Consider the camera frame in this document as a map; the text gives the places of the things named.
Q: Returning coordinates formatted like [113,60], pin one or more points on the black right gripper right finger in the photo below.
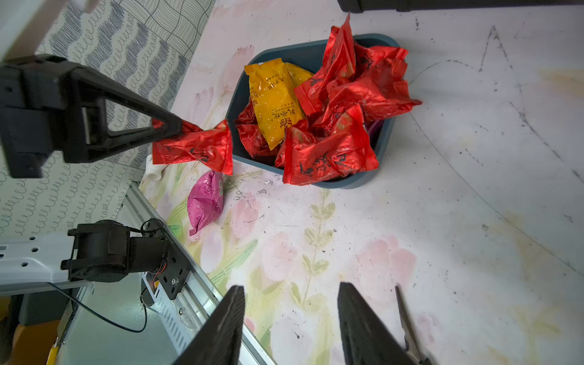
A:
[365,339]

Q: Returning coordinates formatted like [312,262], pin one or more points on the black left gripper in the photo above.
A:
[45,99]

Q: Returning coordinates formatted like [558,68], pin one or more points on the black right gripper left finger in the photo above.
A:
[219,340]

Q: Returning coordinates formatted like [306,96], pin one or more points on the red tea bag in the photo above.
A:
[213,147]

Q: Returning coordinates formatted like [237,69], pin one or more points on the magenta tea bag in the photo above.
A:
[205,202]

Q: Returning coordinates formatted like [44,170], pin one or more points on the yellow tea bag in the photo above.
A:
[275,104]

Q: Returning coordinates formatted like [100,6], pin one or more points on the teal plastic storage box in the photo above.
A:
[307,55]

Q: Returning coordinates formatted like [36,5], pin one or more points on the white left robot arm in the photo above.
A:
[106,251]

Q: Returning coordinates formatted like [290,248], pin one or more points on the pile of red tea bags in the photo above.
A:
[345,102]

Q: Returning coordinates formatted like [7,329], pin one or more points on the black plastic toolbox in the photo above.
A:
[360,6]

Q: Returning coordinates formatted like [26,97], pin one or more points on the aluminium mounting rail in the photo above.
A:
[186,298]

